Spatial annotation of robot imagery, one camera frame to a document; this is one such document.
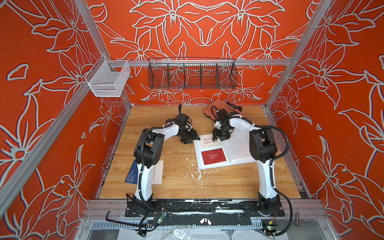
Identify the cream card small text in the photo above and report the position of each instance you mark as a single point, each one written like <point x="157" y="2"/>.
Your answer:
<point x="157" y="173"/>

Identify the black wire wall basket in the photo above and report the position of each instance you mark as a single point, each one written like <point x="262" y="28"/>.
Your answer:
<point x="192" y="73"/>

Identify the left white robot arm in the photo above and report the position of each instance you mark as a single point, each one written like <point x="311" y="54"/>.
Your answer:
<point x="148" y="153"/>

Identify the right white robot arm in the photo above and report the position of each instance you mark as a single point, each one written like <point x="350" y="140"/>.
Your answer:
<point x="262" y="147"/>

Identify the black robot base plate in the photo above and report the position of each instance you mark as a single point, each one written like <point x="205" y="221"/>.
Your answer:
<point x="209" y="206"/>

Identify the red photo card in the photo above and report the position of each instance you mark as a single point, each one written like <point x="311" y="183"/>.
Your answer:
<point x="213" y="156"/>

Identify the clear mesh wall basket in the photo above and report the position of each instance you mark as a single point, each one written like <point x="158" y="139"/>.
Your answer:
<point x="108" y="78"/>

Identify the white card red text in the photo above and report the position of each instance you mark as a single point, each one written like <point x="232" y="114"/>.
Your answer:
<point x="207" y="142"/>

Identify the white photo album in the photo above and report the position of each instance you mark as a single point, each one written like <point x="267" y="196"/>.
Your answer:
<point x="236" y="149"/>

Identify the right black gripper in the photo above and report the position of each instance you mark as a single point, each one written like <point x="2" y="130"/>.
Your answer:
<point x="216" y="132"/>

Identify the orange plastic tool case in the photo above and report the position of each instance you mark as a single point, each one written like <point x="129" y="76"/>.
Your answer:
<point x="219" y="109"/>

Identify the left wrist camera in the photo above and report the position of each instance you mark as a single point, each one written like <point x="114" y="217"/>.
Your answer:
<point x="183" y="121"/>

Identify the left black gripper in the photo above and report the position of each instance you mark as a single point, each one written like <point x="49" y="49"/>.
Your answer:
<point x="193" y="136"/>

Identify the dark blue card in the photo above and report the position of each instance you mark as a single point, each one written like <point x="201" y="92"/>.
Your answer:
<point x="133" y="174"/>

